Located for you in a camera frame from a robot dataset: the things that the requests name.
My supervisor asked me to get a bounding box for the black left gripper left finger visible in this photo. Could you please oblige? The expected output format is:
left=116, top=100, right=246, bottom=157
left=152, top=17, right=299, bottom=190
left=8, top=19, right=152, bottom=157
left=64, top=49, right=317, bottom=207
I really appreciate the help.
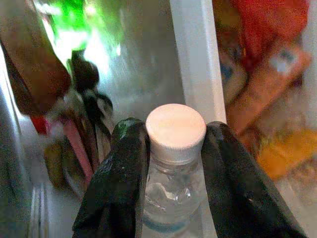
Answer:
left=72, top=117, right=151, bottom=238

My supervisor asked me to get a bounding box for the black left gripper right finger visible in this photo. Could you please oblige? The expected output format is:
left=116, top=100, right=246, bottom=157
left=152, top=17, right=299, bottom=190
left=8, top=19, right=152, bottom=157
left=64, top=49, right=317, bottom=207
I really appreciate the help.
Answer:
left=201, top=120, right=308, bottom=238

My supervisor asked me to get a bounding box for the small clear water bottle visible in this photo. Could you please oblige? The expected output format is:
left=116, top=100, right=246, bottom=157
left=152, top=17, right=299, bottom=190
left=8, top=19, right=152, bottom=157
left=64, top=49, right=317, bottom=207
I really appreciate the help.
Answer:
left=142, top=104, right=208, bottom=233

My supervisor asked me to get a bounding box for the yellow food packet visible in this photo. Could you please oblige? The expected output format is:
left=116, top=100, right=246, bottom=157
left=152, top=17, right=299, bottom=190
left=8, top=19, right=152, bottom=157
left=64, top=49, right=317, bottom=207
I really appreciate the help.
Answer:
left=257, top=128, right=317, bottom=180

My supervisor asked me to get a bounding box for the brown glass bottle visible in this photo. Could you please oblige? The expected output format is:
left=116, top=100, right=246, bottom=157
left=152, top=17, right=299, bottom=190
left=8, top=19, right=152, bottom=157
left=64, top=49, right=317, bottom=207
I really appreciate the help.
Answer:
left=0, top=0, right=73, bottom=118

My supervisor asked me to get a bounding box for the green plastic packet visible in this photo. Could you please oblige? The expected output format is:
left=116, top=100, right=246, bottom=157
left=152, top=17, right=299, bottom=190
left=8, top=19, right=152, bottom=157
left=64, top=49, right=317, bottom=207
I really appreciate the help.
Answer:
left=34, top=0, right=122, bottom=65

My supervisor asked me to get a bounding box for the red plastic bag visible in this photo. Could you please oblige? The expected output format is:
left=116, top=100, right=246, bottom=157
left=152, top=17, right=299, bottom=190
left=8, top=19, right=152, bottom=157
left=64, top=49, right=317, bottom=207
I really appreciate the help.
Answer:
left=229, top=0, right=311, bottom=65

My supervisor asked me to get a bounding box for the white fridge shelf post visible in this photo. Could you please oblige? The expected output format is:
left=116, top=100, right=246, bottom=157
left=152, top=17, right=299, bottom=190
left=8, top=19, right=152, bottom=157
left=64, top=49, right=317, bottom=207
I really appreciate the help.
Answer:
left=169, top=0, right=227, bottom=125

